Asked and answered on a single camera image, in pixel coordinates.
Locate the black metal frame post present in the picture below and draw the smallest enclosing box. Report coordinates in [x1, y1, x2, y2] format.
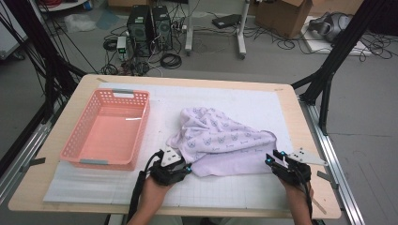
[0, 0, 87, 123]
[290, 0, 389, 137]

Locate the aluminium rail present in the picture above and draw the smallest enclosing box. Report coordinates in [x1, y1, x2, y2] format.
[0, 102, 69, 204]
[298, 97, 365, 225]

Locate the white stand leg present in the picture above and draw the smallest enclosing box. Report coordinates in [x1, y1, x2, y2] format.
[184, 0, 194, 57]
[237, 0, 252, 60]

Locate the pale lilac towel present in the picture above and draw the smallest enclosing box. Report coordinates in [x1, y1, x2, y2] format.
[165, 106, 279, 178]

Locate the grey black device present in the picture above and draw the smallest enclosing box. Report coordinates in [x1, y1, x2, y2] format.
[308, 11, 353, 43]

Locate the white grid mat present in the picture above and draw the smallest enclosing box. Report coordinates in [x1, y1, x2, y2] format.
[42, 82, 311, 211]

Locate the white cabinet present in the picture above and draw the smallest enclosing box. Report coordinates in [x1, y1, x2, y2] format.
[0, 0, 29, 60]

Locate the small white box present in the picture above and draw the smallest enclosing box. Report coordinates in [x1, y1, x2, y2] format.
[115, 36, 128, 54]

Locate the teal sheet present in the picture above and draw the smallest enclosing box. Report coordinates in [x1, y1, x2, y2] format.
[95, 10, 121, 31]

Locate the thin wooden stick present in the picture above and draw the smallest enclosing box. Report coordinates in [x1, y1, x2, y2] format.
[312, 198, 328, 216]

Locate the white board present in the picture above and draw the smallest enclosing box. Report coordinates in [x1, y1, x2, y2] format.
[299, 15, 374, 57]

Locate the black computer tower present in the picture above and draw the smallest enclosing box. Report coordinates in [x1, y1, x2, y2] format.
[126, 4, 154, 57]
[151, 5, 174, 51]

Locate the grey metal bracket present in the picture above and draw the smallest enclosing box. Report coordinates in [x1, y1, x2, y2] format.
[20, 157, 47, 173]
[316, 170, 340, 190]

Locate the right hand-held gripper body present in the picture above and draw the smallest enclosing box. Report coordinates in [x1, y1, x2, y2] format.
[271, 148, 328, 186]

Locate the pink plastic basket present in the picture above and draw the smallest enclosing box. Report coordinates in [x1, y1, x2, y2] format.
[59, 88, 151, 172]

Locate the clear plastic bag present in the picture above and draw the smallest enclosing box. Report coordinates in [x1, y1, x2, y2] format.
[64, 12, 98, 34]

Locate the person's right hand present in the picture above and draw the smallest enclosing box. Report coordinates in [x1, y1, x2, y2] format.
[280, 177, 314, 207]

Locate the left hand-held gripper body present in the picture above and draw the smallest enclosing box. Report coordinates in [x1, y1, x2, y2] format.
[149, 148, 189, 187]

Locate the black flat device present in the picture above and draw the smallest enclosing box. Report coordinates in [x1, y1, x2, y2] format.
[211, 13, 242, 29]

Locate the person's left hand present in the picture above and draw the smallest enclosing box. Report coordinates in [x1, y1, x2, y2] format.
[139, 176, 175, 214]

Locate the white round table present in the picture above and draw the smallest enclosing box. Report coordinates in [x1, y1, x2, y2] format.
[37, 0, 90, 13]

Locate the brown cardboard box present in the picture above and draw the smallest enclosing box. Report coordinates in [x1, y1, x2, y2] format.
[254, 0, 314, 40]

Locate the coiled black cable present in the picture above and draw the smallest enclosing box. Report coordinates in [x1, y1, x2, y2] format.
[160, 52, 183, 70]

